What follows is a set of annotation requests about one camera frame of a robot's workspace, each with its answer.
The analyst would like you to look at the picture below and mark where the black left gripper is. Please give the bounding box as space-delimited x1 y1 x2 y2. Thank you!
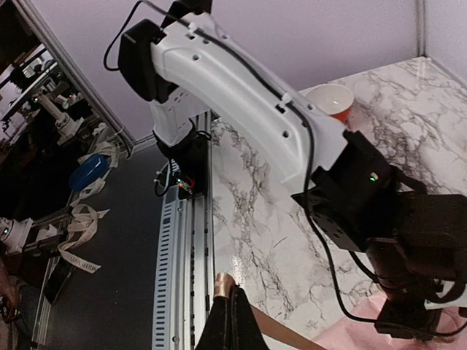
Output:
374 300 441 341

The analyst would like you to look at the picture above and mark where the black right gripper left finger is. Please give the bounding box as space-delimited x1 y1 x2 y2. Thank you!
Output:
195 297 234 350

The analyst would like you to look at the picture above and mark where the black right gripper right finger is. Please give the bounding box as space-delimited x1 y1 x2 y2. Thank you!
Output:
233 286 269 350

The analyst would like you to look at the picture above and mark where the beige raffia ribbon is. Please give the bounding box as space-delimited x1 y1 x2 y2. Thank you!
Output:
214 272 323 350

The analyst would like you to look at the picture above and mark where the pink wrapping paper sheet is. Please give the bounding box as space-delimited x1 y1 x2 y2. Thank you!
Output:
312 297 467 350

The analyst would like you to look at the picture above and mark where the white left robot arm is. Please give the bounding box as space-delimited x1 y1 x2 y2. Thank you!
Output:
112 1 466 340

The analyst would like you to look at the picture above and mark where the white bowl with red outside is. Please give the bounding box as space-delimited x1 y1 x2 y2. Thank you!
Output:
304 83 355 126

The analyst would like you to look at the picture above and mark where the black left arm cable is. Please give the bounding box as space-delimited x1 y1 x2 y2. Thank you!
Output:
104 0 467 340

